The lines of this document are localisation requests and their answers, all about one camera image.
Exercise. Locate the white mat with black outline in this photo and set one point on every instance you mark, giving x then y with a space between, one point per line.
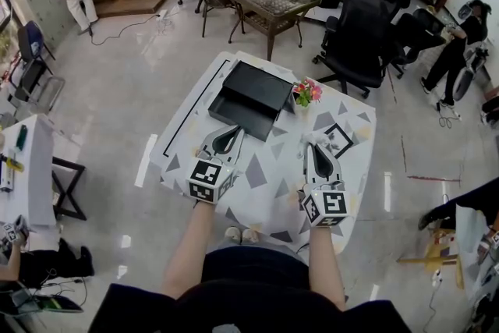
183 128

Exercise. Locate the person's black shirt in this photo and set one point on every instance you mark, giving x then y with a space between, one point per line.
253 296

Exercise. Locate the white power strip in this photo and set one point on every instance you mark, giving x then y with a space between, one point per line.
161 16

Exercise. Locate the person's right white shoe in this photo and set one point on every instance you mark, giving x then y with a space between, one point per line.
250 236

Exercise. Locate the person's left white shoe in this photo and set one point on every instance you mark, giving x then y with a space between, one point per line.
232 235

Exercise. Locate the white side table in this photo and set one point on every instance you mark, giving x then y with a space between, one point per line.
35 175

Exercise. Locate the green flat item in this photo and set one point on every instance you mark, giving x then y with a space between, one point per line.
21 137

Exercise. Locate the black-and-white printed sheet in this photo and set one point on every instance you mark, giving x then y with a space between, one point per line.
340 138

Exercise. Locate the person's white shoe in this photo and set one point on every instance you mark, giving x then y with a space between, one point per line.
232 235
250 236

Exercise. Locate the round wooden stool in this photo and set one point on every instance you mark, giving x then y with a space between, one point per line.
440 257

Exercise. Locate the pink flowers in pot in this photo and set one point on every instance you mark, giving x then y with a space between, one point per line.
307 91

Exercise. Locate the person's right forearm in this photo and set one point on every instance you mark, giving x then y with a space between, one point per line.
325 269

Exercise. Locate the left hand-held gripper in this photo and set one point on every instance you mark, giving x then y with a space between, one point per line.
210 179

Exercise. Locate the black box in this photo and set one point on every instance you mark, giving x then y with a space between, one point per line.
253 89

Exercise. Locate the person's left forearm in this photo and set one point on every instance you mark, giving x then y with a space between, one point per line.
187 253

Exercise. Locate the table with triangle-patterned cloth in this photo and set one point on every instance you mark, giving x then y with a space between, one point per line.
273 175

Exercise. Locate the dark blue visitor chair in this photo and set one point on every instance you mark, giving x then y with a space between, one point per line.
33 54

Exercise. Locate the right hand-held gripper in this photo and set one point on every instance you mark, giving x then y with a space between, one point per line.
325 206

